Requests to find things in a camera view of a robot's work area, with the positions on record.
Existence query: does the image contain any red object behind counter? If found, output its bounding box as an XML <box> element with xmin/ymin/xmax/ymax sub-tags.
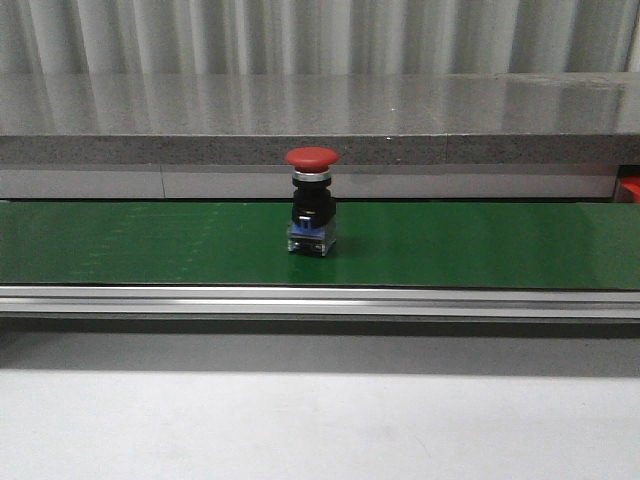
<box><xmin>618</xmin><ymin>176</ymin><xmax>640</xmax><ymax>204</ymax></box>

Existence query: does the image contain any grey speckled stone counter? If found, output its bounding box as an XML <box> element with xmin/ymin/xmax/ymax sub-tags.
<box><xmin>0</xmin><ymin>72</ymin><xmax>640</xmax><ymax>200</ymax></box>

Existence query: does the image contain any white pleated curtain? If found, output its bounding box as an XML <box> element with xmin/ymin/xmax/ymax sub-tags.
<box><xmin>1</xmin><ymin>1</ymin><xmax>639</xmax><ymax>75</ymax></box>

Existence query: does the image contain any aluminium conveyor frame rail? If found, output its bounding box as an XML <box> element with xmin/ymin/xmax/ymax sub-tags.
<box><xmin>1</xmin><ymin>285</ymin><xmax>639</xmax><ymax>323</ymax></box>

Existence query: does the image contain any green conveyor belt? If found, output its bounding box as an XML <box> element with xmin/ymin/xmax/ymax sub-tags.
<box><xmin>1</xmin><ymin>201</ymin><xmax>639</xmax><ymax>290</ymax></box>

